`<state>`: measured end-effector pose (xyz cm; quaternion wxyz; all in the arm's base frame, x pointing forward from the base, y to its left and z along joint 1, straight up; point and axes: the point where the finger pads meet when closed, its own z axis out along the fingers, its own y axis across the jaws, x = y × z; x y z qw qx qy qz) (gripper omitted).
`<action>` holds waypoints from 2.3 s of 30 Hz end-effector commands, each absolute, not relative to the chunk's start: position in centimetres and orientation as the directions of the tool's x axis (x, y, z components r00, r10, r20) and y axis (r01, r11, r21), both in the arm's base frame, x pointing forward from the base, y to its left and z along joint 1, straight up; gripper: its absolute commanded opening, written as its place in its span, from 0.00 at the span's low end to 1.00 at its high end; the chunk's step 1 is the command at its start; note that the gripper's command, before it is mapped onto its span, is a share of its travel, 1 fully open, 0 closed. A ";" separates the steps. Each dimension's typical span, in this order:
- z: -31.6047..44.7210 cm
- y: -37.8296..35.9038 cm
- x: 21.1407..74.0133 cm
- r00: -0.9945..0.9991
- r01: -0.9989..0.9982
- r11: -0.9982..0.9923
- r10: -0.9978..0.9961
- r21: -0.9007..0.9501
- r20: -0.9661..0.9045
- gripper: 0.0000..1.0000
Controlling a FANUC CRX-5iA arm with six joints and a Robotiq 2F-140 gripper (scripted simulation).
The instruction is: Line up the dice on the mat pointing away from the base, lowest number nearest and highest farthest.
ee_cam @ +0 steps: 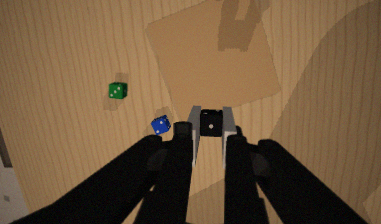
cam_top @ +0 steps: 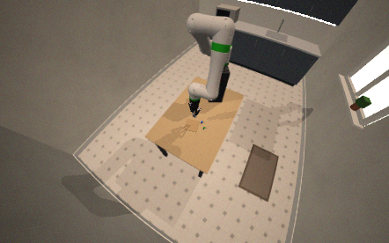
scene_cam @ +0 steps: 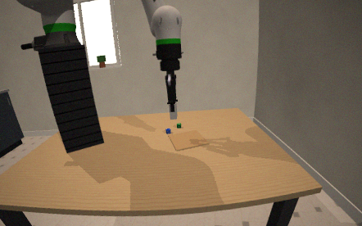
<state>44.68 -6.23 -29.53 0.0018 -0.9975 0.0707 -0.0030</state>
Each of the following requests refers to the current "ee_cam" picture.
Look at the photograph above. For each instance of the black die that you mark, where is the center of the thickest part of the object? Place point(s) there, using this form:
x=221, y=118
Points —
x=211, y=123

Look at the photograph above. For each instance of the tan mat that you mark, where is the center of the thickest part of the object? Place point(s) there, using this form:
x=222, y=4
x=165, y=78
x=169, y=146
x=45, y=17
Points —
x=215, y=55

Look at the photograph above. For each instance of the blue die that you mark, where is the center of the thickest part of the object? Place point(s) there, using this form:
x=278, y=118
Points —
x=161, y=125

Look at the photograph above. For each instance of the green die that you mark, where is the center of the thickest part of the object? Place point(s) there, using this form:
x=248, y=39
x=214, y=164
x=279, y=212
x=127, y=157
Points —
x=117, y=90

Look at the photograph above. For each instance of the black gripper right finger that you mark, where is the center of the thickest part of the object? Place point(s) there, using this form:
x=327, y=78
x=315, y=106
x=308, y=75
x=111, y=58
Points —
x=295, y=193

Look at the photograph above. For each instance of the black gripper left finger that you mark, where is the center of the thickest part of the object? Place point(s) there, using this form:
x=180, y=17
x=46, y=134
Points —
x=110, y=194

